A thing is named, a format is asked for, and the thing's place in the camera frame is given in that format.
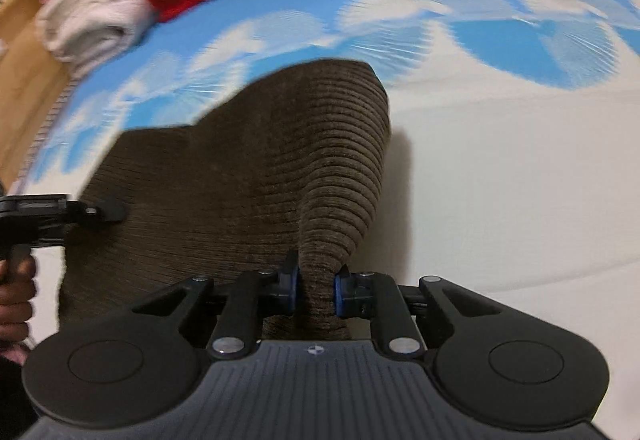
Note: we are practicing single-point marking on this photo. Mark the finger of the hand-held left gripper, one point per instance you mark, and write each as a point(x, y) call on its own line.
point(105, 212)

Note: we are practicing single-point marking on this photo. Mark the blue and white printed bedsheet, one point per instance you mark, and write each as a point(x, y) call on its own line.
point(500, 170)

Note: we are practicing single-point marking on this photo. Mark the white folded blanket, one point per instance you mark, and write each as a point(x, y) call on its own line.
point(85, 22)

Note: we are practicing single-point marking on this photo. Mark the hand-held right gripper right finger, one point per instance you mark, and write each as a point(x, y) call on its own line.
point(340, 296)

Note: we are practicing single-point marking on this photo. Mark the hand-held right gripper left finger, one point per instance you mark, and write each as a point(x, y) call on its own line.
point(294, 288)

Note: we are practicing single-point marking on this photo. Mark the person's left hand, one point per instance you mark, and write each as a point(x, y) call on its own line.
point(15, 305)

